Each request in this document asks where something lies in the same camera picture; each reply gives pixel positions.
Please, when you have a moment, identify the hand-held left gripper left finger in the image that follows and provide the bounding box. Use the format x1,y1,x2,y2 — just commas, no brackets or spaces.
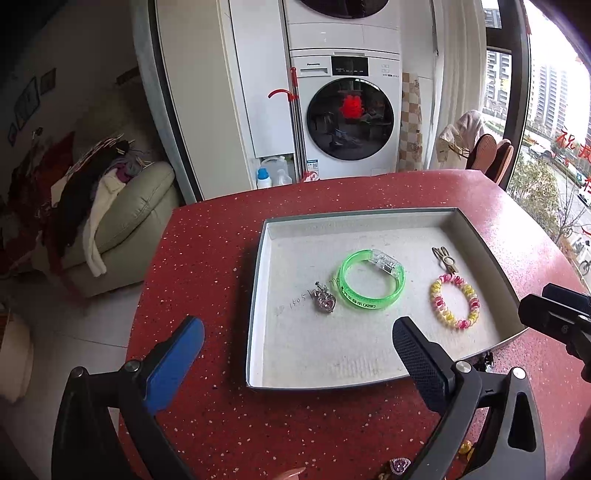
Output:
51,315,206,480

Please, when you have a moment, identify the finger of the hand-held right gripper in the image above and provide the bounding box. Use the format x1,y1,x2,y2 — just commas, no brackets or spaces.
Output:
542,283,591,309
517,294,591,384

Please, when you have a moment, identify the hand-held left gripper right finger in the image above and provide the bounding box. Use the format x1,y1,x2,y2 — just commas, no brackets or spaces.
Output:
392,316,546,480

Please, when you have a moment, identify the white cardboard tray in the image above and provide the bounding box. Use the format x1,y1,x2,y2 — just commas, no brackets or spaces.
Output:
246,208,529,393

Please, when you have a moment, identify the green translucent bangle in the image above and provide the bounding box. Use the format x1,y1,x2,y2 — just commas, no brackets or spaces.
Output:
337,248,407,311

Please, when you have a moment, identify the silver metal hair clip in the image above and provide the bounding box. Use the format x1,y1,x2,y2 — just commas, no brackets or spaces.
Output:
431,246,460,275

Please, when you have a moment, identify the silver heart pendant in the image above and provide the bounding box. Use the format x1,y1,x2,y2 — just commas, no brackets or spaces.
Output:
313,281,339,316

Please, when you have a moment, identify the white garment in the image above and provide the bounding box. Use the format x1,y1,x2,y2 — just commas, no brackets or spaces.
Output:
83,173,126,278

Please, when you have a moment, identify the brown chair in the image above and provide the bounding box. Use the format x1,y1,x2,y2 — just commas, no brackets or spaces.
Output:
487,138,514,185
465,134,497,174

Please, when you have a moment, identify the beige round container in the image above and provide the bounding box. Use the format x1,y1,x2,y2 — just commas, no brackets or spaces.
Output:
0,314,34,402

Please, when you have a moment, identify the cream leather sofa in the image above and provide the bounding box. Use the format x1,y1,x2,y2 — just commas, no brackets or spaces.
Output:
60,92,181,298

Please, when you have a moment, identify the pile of dark clothes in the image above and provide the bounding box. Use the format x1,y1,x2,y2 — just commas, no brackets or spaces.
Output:
0,131,153,278

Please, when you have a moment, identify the pale cloth on chair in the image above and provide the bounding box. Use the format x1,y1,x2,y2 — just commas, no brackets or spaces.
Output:
438,110,485,160

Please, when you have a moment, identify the translucent plastic jug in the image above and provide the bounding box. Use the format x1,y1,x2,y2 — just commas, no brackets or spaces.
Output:
260,156,293,186

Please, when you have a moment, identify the checkered hanging towel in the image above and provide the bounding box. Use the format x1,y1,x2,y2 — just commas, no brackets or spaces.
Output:
398,71,424,172

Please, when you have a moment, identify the white curtain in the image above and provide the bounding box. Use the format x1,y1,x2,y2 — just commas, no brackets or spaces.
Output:
431,0,488,169

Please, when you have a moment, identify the white tall cabinet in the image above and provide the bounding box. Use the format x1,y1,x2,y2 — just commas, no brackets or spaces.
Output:
228,0,296,160

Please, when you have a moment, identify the white washing machine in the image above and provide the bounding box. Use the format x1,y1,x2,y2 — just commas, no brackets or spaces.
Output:
288,48,402,181

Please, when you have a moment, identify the white dryer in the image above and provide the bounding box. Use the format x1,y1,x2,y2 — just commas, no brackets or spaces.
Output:
283,0,402,54

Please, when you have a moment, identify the pink yellow spiral keychain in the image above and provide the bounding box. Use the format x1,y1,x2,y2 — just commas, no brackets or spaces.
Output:
429,273,481,330

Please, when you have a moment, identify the red handled mop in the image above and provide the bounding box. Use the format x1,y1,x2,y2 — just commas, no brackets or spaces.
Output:
269,67,308,183

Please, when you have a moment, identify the large dark picture frame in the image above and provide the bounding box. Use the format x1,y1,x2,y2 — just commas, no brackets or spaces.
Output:
14,78,38,125

